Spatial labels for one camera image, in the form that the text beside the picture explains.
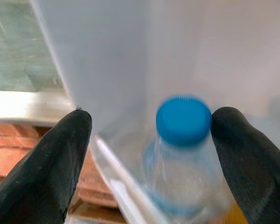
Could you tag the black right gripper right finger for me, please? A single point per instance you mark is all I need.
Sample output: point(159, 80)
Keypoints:
point(256, 172)

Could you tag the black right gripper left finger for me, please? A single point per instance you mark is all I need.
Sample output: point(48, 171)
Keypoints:
point(42, 177)

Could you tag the clear water bottle blue cap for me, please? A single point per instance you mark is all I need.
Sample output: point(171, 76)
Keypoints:
point(184, 121)

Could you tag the silver mini fridge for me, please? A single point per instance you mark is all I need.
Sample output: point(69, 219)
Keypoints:
point(130, 58)

